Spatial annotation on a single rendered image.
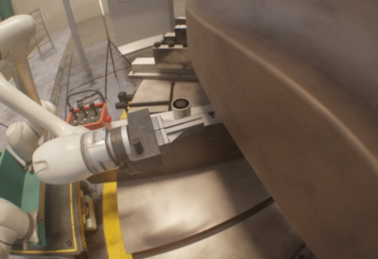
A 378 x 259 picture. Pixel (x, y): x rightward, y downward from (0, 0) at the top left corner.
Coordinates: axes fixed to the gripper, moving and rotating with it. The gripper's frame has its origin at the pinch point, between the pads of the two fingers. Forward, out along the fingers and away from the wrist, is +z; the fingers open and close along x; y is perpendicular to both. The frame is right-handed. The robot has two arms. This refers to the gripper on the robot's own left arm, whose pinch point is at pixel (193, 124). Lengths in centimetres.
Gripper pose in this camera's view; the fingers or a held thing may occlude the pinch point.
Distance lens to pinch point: 36.5
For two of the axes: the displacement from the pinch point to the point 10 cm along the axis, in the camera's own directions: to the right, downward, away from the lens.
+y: -0.5, -7.1, -7.0
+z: 9.4, -2.6, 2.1
